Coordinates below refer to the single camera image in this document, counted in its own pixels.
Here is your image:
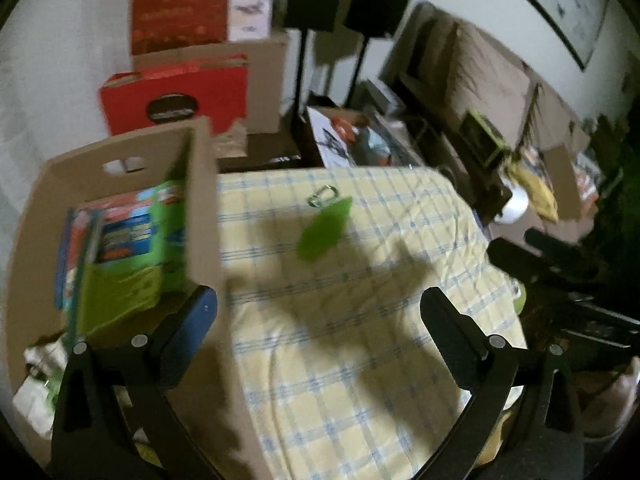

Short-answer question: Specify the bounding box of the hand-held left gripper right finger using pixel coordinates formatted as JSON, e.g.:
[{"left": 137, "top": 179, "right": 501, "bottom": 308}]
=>
[{"left": 415, "top": 287, "right": 586, "bottom": 480}]

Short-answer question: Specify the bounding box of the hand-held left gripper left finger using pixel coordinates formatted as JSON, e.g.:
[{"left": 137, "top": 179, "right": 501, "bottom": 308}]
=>
[{"left": 50, "top": 285, "right": 232, "bottom": 480}]

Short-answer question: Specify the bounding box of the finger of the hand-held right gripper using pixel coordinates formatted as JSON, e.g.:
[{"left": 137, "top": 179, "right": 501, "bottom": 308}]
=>
[
  {"left": 524, "top": 228, "right": 599, "bottom": 274},
  {"left": 487, "top": 237, "right": 599, "bottom": 292}
]

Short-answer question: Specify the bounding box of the green leaf tag with carabiner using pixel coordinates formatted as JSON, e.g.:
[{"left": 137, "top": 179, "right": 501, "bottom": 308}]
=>
[{"left": 295, "top": 185, "right": 353, "bottom": 263}]

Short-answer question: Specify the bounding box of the white round object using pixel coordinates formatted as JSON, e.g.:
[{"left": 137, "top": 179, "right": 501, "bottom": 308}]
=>
[{"left": 497, "top": 185, "right": 529, "bottom": 225}]

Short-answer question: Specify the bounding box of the yellow bag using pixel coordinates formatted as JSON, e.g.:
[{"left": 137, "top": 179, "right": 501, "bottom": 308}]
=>
[{"left": 507, "top": 162, "right": 560, "bottom": 221}]

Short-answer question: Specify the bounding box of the flat cardboard piece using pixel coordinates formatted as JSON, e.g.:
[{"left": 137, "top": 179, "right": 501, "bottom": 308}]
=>
[{"left": 542, "top": 145, "right": 586, "bottom": 221}]

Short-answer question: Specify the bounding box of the colourful snack packet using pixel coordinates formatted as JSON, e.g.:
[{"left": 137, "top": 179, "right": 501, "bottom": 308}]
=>
[{"left": 55, "top": 180, "right": 193, "bottom": 338}]

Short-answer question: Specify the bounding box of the yellow plaid blanket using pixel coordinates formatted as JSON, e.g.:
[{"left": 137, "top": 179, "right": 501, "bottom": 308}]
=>
[{"left": 215, "top": 166, "right": 528, "bottom": 480}]

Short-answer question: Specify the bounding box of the green and black device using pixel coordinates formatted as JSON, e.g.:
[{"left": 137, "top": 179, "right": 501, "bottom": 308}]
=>
[{"left": 457, "top": 110, "right": 508, "bottom": 168}]

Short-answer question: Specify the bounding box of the beige sofa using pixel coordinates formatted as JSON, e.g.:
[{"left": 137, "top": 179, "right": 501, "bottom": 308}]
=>
[{"left": 380, "top": 0, "right": 616, "bottom": 226}]

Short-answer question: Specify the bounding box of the beige sofa cushion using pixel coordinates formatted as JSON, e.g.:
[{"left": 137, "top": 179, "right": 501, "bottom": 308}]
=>
[{"left": 440, "top": 22, "right": 538, "bottom": 146}]

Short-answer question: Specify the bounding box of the small box with printed picture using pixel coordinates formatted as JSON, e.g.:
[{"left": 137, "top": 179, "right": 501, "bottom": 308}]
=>
[{"left": 305, "top": 105, "right": 426, "bottom": 168}]

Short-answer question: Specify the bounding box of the red box with black oval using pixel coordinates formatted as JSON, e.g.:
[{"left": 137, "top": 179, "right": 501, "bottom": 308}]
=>
[{"left": 98, "top": 55, "right": 249, "bottom": 136}]

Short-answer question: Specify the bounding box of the large brown cardboard box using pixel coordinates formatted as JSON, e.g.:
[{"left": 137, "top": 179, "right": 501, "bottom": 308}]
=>
[{"left": 132, "top": 30, "right": 291, "bottom": 136}]

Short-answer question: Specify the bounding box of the white and pink box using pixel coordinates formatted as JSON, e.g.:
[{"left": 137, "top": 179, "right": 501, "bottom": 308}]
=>
[{"left": 227, "top": 0, "right": 275, "bottom": 42}]

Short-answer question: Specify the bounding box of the red gift box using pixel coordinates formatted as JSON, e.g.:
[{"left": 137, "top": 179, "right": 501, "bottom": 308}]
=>
[{"left": 131, "top": 0, "right": 238, "bottom": 56}]

